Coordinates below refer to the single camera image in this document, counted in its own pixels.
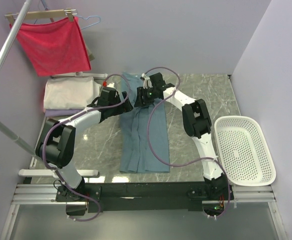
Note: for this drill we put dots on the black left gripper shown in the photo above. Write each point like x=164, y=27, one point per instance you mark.
x=126, y=106

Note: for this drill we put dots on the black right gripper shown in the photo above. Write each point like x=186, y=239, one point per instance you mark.
x=140, y=92

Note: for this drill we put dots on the blue t shirt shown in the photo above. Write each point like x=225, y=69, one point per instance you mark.
x=143, y=132

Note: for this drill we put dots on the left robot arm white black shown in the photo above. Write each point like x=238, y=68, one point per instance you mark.
x=57, y=140

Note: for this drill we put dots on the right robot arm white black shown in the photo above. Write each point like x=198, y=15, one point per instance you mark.
x=197, y=125

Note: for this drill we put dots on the folded white t shirt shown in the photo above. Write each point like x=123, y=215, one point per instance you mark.
x=70, y=93

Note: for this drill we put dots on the tan cloth behind towel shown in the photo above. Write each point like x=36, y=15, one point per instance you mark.
x=89, y=53

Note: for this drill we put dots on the folded purple t shirt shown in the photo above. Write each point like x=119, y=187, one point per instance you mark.
x=61, y=112

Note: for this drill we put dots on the red towel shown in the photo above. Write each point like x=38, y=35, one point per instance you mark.
x=55, y=48

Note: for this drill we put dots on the black base beam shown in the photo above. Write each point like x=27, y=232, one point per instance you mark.
x=133, y=196

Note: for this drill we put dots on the white perforated plastic basket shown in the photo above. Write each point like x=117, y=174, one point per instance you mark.
x=243, y=151

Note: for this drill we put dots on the grey metal clothes rack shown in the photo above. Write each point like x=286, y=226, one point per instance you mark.
x=20, y=100

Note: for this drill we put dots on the wooden clip hanger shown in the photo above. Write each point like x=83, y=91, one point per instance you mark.
x=51, y=14

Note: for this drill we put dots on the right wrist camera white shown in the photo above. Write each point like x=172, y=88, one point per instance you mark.
x=146, y=81

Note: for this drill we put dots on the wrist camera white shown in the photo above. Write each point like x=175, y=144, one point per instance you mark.
x=146, y=81
x=109, y=84

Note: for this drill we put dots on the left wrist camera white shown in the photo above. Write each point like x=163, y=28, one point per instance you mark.
x=109, y=84

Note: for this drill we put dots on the aluminium rail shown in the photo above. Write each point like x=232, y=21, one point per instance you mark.
x=45, y=194

